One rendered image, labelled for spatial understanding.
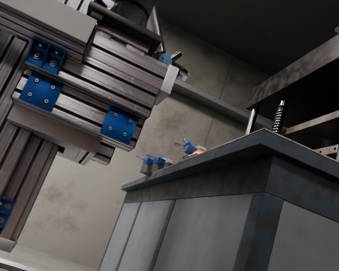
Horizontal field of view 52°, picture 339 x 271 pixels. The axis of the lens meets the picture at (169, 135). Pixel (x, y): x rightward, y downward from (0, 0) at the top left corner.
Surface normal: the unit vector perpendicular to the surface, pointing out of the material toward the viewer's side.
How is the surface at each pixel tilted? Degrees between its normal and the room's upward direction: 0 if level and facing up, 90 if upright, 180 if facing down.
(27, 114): 90
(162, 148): 90
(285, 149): 90
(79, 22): 90
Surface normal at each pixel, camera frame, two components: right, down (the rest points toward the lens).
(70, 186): 0.33, -0.18
